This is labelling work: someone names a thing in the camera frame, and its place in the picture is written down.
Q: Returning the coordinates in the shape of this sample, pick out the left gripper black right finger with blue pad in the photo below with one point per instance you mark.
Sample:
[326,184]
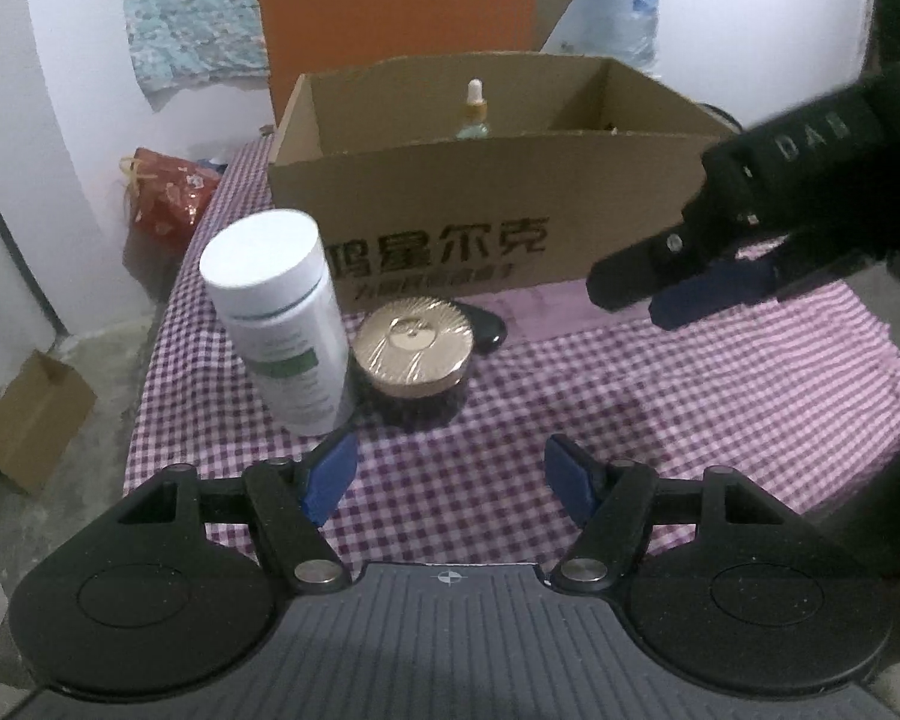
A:
[611,506]

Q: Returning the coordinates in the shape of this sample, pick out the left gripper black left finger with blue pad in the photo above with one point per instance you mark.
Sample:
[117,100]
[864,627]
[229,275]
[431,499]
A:
[290,501]

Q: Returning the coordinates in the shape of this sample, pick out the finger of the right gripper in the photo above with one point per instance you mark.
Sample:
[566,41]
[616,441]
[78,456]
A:
[797,266]
[672,259]

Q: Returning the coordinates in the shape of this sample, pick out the gold lid dark jar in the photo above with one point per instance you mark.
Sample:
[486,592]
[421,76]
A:
[413,356]

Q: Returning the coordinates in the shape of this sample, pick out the green dropper bottle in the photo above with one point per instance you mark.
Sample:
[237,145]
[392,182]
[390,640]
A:
[474,123]

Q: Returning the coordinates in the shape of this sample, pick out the purple checkered tablecloth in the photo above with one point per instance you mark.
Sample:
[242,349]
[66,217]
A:
[802,397]

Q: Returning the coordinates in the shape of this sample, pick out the small black glossy object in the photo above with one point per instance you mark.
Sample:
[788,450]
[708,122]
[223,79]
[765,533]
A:
[489,329]

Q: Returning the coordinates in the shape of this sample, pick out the brown cardboard box with print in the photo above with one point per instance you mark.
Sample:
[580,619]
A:
[585,156]

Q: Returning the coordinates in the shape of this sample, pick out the white cylindrical bottle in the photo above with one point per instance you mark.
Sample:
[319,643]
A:
[269,281]

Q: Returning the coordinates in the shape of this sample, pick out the blue water jug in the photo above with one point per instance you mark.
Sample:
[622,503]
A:
[625,30]

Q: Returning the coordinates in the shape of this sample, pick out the small cardboard box on floor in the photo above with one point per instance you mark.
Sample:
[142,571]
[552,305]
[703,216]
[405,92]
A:
[41,411]

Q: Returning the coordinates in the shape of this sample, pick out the red gift bag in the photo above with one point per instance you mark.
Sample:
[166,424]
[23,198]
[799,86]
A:
[167,197]

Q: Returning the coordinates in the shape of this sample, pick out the orange cardboard board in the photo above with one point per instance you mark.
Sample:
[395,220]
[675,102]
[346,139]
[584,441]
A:
[303,36]

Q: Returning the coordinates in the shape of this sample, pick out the floral blue cloth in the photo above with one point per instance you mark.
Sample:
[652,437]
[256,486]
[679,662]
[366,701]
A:
[188,45]

